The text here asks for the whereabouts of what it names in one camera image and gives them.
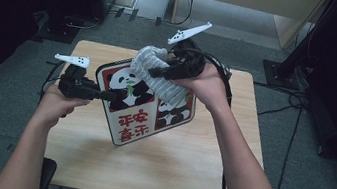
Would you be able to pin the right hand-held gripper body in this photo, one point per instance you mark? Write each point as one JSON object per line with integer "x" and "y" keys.
{"x": 189, "y": 64}

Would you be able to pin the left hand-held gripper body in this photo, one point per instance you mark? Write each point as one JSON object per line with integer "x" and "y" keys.
{"x": 73, "y": 87}

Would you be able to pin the grey fluffy cloth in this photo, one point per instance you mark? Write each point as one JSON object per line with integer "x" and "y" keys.
{"x": 151, "y": 61}

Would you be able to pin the panda picture board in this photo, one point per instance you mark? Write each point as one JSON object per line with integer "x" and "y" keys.
{"x": 139, "y": 120}

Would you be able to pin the person's left hand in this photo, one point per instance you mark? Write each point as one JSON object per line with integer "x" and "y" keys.
{"x": 52, "y": 105}

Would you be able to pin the person's right hand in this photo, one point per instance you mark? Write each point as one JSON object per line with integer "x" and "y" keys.
{"x": 211, "y": 87}

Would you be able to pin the black metal stand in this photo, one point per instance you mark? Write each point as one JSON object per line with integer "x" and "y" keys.
{"x": 280, "y": 74}

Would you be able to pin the light wooden cabinet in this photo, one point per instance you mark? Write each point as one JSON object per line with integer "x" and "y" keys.
{"x": 290, "y": 11}

